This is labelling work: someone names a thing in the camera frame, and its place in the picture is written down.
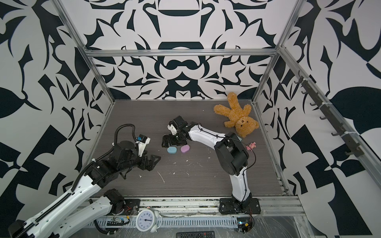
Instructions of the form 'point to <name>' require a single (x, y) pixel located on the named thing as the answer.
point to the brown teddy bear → (244, 125)
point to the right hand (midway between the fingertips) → (167, 142)
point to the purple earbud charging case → (185, 148)
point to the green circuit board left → (116, 221)
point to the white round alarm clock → (147, 219)
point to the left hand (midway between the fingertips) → (152, 152)
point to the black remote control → (196, 234)
